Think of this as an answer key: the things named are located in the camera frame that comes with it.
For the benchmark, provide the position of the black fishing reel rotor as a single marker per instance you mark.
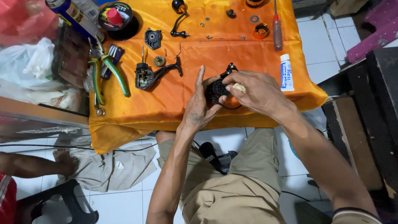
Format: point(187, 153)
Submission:
point(220, 88)

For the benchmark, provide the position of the blue spray can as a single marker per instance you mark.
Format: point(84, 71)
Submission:
point(73, 17)

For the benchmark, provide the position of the orange satin cloth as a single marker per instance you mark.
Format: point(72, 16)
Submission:
point(174, 102)

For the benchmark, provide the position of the black fishing line spool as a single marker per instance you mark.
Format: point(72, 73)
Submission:
point(124, 29)

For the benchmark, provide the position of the person's beige sleeve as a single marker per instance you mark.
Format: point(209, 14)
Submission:
point(356, 217)

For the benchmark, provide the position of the red plastic bag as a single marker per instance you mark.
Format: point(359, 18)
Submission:
point(25, 20)

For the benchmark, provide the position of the white plastic bag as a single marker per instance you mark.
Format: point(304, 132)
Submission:
point(28, 65)

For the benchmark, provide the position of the black sandal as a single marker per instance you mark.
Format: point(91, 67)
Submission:
point(214, 158)

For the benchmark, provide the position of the orange and black reel spool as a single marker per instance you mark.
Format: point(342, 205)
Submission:
point(254, 3)

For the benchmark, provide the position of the glass display cabinet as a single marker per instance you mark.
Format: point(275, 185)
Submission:
point(37, 121)

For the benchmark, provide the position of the brass gear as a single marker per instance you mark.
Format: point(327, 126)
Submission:
point(159, 61)

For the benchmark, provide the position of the small silver wrench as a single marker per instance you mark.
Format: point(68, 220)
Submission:
point(99, 111)

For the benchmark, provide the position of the dark wooden furniture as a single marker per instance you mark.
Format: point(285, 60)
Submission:
point(370, 124)

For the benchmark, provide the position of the black reel side plate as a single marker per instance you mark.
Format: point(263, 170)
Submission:
point(153, 39)

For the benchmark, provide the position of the small black knob cap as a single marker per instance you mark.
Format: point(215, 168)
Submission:
point(230, 13)

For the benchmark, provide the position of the large silver washer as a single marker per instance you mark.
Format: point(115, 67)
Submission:
point(251, 19)

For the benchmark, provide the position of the purple patterned cushion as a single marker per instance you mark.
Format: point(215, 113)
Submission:
point(377, 34)

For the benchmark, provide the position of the person's left hand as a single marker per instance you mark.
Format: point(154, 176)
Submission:
point(194, 112)

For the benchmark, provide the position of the brown cardboard box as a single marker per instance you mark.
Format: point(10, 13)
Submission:
point(348, 6)

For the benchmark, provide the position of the clear plastic bottle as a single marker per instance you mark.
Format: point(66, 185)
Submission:
point(88, 9)

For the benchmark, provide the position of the white grease tube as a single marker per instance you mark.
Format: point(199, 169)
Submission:
point(287, 73)

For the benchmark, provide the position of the purple hex key set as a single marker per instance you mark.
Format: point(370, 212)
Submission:
point(117, 54)

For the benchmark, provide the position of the black fishing reel body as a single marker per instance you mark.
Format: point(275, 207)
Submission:
point(143, 77)

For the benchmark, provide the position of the black plastic stool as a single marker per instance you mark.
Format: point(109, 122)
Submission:
point(71, 202)

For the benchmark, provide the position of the grey cloth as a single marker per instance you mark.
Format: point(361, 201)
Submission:
point(105, 168)

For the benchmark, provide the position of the red plastic cap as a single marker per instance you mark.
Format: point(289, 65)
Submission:
point(114, 16)

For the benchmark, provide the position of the small beige cloth wad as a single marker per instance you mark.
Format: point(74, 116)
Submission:
point(240, 87)

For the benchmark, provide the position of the person's beige shorts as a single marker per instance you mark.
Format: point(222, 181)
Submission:
point(245, 193)

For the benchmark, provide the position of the dark brown wooden tray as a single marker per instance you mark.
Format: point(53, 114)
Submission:
point(71, 56)

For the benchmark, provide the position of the person's right hand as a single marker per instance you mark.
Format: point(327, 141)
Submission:
point(262, 91)

